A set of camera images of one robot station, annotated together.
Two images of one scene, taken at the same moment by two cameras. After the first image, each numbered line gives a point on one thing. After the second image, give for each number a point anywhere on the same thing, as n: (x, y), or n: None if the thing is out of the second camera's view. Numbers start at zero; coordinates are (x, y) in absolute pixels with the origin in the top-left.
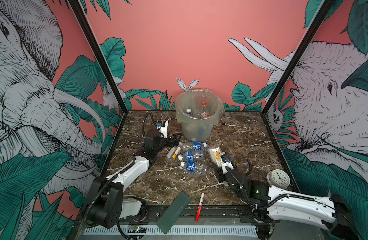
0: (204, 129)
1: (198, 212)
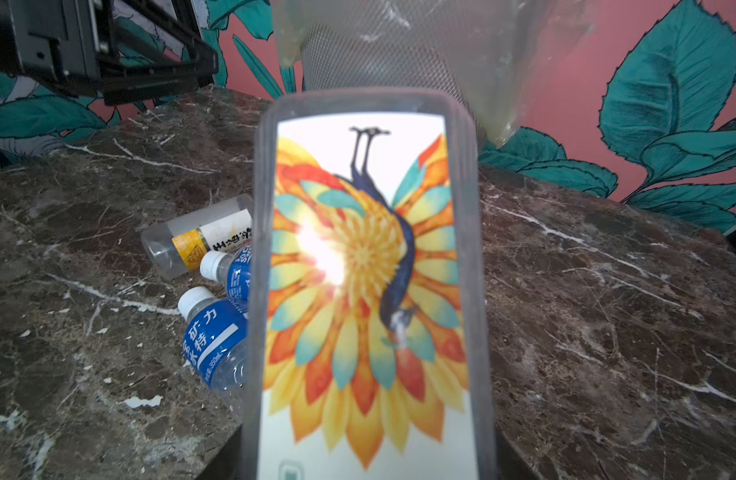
0: (505, 54)
1: None
